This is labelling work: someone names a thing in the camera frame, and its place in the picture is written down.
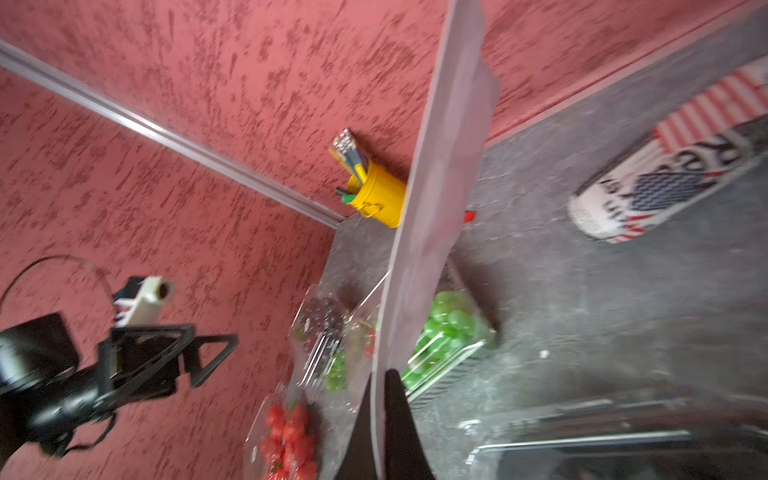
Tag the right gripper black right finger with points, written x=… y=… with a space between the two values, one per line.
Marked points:
x=404 y=455

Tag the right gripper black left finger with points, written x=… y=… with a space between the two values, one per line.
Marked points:
x=358 y=462

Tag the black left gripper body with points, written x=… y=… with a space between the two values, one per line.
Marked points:
x=102 y=350

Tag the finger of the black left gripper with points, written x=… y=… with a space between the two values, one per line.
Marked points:
x=205 y=354
x=141 y=367

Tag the clear box strawberries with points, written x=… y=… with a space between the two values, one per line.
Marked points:
x=281 y=442

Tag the clear box dark grapes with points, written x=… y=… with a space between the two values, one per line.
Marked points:
x=333 y=342

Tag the clear box dark plums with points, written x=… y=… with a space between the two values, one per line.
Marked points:
x=649 y=433

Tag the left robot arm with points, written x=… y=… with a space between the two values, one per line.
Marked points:
x=46 y=394

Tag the yellow metal pencil bucket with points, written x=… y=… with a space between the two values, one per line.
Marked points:
x=381 y=197

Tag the pencils in bucket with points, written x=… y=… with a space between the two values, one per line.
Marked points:
x=346 y=152

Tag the printed drink can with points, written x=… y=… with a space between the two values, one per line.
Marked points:
x=708 y=142

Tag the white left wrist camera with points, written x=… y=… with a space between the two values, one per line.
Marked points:
x=141 y=300

